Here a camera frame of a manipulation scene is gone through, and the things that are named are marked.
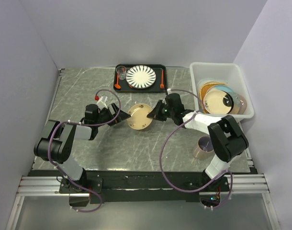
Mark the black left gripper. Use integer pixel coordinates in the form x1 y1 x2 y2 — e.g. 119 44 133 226
95 103 131 127

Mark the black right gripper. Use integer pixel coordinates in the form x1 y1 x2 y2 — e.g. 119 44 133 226
148 100 175 121

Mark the tan bottom plate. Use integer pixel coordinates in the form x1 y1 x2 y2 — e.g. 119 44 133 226
127 103 153 130

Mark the orange woven pattern plate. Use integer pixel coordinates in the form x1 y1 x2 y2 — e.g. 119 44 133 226
197 80 226 111

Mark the beige rimmed bottom bowl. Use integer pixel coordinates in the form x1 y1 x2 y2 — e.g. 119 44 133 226
203 90 231 114

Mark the blue grey plate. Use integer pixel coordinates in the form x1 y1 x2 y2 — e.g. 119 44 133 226
206 85 240 115

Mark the dark metallic bowl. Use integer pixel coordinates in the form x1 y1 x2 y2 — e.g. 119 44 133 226
237 94 247 115

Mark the black glossy bowl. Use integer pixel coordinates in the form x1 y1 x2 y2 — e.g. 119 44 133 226
228 92 235 114

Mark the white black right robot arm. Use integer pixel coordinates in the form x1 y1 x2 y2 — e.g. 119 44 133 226
147 93 249 191

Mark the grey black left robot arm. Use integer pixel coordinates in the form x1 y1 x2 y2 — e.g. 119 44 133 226
34 103 131 193

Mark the white plastic bin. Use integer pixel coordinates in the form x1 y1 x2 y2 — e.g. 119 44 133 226
190 62 255 122

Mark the orange spoon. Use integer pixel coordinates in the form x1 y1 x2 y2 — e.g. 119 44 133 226
114 74 121 90

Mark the black serving tray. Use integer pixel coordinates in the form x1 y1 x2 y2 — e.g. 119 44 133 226
113 64 168 93

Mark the orange fork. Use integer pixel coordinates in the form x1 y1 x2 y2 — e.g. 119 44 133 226
160 70 165 89

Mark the striped white blue plate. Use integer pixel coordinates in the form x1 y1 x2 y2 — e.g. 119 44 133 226
126 65 157 89

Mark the clear drinking glass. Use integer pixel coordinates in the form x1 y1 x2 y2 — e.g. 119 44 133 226
115 66 126 80

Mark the pink beige mug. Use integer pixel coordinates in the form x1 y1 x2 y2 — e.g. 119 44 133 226
193 136 214 161

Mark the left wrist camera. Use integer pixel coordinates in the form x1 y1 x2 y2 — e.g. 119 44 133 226
95 95 108 110

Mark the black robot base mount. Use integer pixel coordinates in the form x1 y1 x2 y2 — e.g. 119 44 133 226
59 171 230 207

